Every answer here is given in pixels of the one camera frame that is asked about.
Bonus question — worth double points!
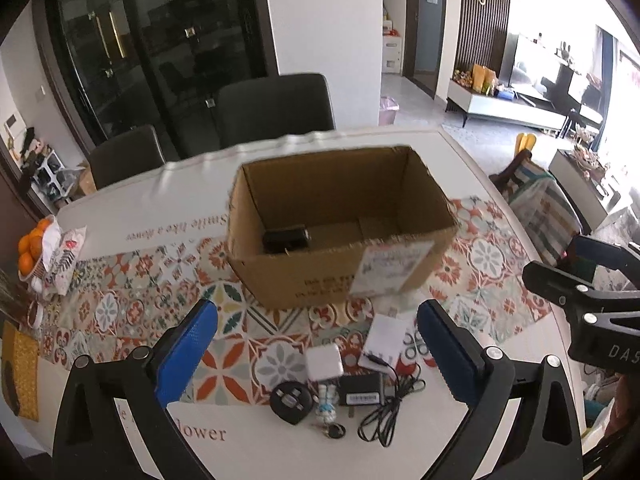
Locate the white flat box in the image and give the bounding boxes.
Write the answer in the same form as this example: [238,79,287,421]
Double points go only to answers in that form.
[357,314,408,372]

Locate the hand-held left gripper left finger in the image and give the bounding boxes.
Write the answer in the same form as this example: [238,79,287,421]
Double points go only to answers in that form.
[52,299,219,480]

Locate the white coffee table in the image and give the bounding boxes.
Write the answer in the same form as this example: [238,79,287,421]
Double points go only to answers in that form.
[547,149,622,233]

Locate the dark brown door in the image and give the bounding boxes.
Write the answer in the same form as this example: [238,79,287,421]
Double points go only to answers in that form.
[0,137,41,223]

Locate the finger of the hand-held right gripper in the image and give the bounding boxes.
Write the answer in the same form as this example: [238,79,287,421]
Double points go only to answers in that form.
[522,260,640,321]
[565,236,640,291]

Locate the white drawer cabinet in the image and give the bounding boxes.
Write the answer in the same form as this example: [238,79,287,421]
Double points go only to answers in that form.
[382,35,404,74]

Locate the small white blue figurine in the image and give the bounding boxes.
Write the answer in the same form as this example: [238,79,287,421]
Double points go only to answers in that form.
[317,385,339,423]

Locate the flat screen television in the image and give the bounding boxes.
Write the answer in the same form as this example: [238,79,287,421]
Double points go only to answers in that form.
[504,32,605,113]

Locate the printed snack bag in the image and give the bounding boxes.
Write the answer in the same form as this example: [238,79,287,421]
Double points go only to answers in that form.
[42,225,88,296]

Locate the pile of oranges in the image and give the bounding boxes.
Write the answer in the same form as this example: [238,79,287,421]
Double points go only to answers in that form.
[18,216,56,276]

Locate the black power adapter with cable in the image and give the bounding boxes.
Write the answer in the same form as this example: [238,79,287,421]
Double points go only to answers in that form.
[339,352,427,447]

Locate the clutter on shoe rack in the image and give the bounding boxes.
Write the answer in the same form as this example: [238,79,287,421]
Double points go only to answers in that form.
[19,127,51,167]

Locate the yellow patterned cloth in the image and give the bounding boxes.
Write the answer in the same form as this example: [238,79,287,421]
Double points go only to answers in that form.
[0,320,41,422]

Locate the yellow paper bags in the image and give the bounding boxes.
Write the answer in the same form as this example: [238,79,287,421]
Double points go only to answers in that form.
[470,64,499,95]

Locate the white cube charger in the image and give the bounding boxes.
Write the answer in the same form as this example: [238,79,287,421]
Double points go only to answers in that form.
[305,344,345,382]

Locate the striped cloth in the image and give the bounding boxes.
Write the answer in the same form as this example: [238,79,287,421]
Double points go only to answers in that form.
[505,162,582,267]

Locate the wooden chair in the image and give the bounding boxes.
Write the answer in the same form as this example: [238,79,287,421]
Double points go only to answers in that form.
[490,150,534,197]

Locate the pink trash bin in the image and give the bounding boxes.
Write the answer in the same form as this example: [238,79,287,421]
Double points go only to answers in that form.
[378,96,401,127]

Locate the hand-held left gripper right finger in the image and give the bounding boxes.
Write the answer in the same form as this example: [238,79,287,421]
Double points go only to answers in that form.
[416,299,586,480]

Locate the black round cable reel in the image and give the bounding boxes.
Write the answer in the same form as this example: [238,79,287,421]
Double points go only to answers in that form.
[270,380,315,426]

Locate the black glass sliding door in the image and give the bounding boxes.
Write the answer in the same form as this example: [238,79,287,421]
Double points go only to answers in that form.
[45,0,278,161]

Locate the white shoe rack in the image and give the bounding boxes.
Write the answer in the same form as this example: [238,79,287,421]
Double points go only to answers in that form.
[32,152,86,207]

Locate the blue grey door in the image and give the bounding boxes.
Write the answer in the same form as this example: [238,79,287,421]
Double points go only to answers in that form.
[406,0,447,87]

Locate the small dark dining chair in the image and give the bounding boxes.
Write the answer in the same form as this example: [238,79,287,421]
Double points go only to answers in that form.
[89,125,166,191]

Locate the large dark dining chair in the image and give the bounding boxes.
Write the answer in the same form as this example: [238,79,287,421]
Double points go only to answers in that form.
[216,74,336,153]

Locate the small black device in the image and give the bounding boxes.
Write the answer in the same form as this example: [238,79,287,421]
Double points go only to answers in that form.
[263,226,308,255]

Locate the brown cardboard box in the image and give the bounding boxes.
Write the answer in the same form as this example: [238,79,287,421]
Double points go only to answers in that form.
[226,146,460,311]

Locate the white television cabinet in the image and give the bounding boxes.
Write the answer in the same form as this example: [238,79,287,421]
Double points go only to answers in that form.
[446,80,576,134]

